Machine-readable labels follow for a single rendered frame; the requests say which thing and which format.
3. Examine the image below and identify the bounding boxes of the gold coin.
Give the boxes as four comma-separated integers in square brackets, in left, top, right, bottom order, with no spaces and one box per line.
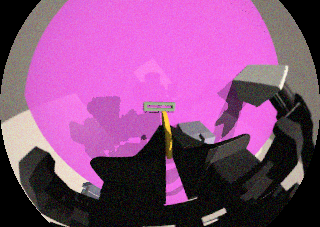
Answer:
[161,111,172,159]

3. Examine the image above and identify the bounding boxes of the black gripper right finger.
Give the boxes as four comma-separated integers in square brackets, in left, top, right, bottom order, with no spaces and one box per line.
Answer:
[169,126,251,200]

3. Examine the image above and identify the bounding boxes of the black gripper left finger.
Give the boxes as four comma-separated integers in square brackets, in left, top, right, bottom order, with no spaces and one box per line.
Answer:
[91,126,167,204]

